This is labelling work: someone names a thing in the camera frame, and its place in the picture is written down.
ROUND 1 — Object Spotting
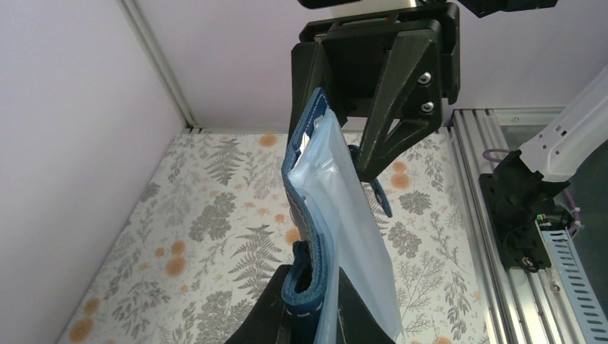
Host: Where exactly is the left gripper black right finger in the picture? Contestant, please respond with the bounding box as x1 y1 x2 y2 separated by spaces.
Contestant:
336 267 395 344

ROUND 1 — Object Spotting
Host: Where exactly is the grey slotted cable duct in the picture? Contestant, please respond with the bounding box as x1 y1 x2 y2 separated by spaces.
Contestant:
541 230 607 343

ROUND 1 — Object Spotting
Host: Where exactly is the blue card holder wallet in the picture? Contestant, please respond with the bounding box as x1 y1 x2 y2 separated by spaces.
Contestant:
281 88 403 343

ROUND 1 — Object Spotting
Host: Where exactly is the aluminium mounting rail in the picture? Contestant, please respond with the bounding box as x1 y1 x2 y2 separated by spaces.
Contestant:
448 110 579 343

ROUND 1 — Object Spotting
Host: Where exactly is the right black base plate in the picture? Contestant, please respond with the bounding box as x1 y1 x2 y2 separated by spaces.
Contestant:
479 173 552 273

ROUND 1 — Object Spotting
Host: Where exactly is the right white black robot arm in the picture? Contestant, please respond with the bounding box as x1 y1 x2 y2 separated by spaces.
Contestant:
290 1 607 271

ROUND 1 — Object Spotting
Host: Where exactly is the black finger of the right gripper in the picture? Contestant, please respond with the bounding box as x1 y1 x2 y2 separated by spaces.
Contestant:
288 42 333 140
355 19 442 181

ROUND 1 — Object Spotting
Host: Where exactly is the floral patterned table mat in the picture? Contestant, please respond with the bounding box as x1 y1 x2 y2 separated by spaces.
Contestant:
59 130 490 343

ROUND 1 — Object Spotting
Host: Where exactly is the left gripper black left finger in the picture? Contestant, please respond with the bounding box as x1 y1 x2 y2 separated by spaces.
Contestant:
225 264 293 344

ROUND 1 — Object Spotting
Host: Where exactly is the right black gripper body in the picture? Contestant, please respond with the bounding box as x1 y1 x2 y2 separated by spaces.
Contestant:
298 3 460 119

